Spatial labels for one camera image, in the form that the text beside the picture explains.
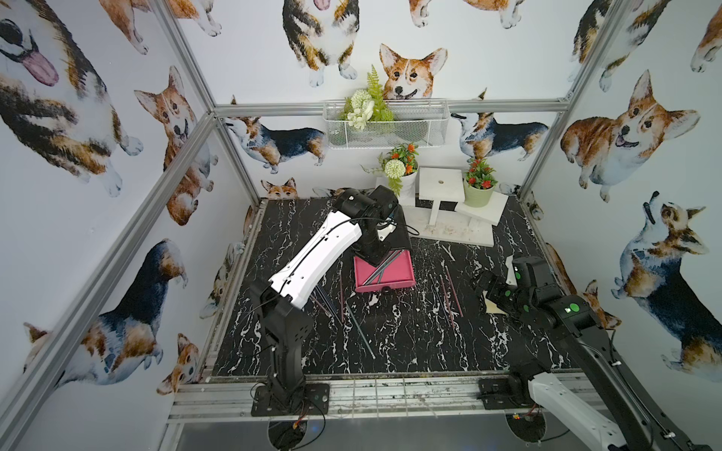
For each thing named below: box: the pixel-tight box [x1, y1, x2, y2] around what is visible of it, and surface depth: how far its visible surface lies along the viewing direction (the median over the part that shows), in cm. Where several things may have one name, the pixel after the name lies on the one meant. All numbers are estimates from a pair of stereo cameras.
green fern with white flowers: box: [340, 64, 394, 131], surface depth 82 cm
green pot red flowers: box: [463, 157, 499, 208], surface depth 93 cm
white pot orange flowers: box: [360, 141, 420, 207], surface depth 91 cm
